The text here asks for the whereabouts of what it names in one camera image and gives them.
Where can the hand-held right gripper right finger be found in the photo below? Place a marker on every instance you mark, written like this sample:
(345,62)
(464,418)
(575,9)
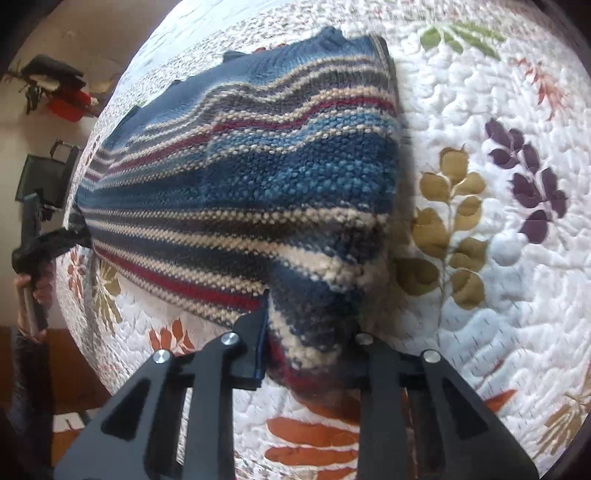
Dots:
(378,369)

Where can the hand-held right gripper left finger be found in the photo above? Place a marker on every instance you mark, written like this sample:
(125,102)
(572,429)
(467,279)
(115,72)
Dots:
(251,350)

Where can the black chair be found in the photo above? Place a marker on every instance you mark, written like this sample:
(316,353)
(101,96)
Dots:
(44,180)

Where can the person's left forearm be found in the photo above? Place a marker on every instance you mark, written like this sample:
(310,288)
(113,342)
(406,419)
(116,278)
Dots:
(30,392)

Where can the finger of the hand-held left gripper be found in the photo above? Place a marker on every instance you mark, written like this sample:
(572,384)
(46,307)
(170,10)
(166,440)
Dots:
(69,239)

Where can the person's left hand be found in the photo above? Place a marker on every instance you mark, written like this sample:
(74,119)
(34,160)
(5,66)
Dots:
(46,284)

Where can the red garment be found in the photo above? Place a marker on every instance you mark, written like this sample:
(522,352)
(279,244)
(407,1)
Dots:
(69,105)

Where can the white floral quilt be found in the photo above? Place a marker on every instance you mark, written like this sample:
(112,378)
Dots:
(485,277)

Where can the wooden coat rack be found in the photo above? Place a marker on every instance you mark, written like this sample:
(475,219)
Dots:
(32,92)

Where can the blue striped knitted sweater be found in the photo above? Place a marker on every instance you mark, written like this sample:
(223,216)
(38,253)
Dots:
(258,194)

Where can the black jacket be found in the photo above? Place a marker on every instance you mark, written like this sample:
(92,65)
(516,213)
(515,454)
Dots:
(53,71)

